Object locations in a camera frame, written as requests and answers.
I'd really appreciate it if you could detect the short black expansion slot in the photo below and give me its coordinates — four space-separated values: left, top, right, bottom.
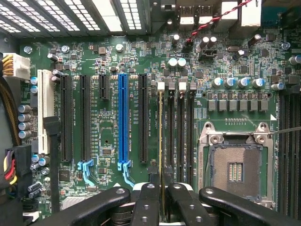
98 73 110 100

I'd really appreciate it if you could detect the white power connector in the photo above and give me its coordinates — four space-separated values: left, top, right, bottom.
1 52 31 79

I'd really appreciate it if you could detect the small silver heatsink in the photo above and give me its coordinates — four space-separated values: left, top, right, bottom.
62 196 86 210

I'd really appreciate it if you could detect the long black expansion slot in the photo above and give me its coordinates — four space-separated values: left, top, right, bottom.
79 75 92 163
60 74 73 163
138 73 149 164

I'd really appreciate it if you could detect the black power connector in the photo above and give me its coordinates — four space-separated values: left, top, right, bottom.
0 145 33 189

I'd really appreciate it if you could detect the metal locking lever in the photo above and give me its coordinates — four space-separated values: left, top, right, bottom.
267 126 301 137

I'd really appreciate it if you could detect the white-latched RAM slot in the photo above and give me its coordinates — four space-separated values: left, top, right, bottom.
157 81 166 175
177 81 188 184

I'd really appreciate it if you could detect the CPU socket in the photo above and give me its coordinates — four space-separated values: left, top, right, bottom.
197 121 277 210

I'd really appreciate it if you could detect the grey PC case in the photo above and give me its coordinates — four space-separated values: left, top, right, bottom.
0 0 301 226

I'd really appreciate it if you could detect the blue-topped capacitor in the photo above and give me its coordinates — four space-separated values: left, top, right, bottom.
252 77 265 89
224 77 236 89
237 77 250 89
212 77 224 89

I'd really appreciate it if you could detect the blue expansion slot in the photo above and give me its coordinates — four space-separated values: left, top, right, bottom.
117 73 130 165

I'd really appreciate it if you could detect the black-latched RAM slot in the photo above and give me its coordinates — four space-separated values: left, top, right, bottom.
167 82 176 183
188 82 198 186

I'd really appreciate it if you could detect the light blue slot clip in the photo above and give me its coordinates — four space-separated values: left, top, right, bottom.
77 159 95 187
117 160 135 188

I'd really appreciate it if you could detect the black fan header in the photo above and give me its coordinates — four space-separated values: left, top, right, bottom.
198 48 219 61

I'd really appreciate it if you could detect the red black twisted wire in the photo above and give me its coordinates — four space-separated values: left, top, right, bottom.
185 0 254 44

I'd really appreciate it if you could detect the black RAM slot bank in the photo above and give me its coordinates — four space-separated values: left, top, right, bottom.
277 90 301 219

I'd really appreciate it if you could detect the green motherboard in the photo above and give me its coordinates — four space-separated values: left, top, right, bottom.
20 29 301 226

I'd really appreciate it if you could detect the braided yellow black wire bundle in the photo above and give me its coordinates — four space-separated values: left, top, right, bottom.
0 76 22 147

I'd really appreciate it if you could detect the white expansion slot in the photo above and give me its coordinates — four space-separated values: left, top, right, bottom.
37 69 55 155

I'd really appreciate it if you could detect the perforated metal slot cover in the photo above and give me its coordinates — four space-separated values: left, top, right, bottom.
119 0 143 31
63 0 102 32
0 3 40 33

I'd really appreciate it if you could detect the large silver rear port block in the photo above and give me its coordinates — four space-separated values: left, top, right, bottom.
239 0 262 27

